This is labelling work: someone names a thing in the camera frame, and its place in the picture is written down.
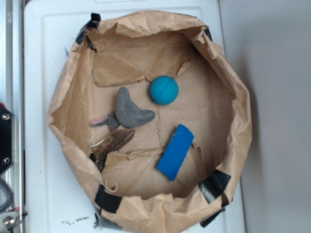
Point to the blue rectangular sponge block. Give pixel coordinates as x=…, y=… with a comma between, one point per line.
x=175, y=152

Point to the aluminium frame rail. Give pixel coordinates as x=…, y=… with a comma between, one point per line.
x=13, y=210

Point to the brown paper bag tray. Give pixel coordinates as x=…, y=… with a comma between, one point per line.
x=213, y=103

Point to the white rubber band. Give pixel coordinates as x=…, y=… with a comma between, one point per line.
x=99, y=136

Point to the black metal bracket plate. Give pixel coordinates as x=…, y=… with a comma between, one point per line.
x=6, y=139

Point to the white plastic table board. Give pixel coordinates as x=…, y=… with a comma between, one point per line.
x=55, y=201

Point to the blue dimpled ball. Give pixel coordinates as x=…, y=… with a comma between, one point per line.
x=163, y=90

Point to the dark wood bark piece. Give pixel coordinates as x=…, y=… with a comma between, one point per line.
x=113, y=142

